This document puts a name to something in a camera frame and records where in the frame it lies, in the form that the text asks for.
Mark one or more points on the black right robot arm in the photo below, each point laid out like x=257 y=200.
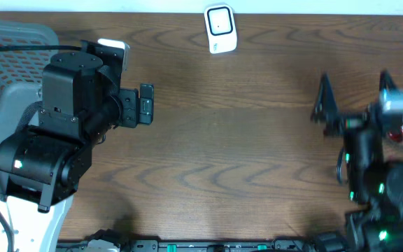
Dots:
x=373 y=182

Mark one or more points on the white barcode scanner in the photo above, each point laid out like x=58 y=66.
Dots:
x=220 y=29

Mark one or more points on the dark grey plastic basket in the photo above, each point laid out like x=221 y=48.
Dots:
x=5 y=87

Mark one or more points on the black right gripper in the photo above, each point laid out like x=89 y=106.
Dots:
x=327 y=111

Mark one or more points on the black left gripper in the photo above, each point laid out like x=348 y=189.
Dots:
x=141 y=114

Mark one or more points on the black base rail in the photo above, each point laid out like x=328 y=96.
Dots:
x=148 y=245

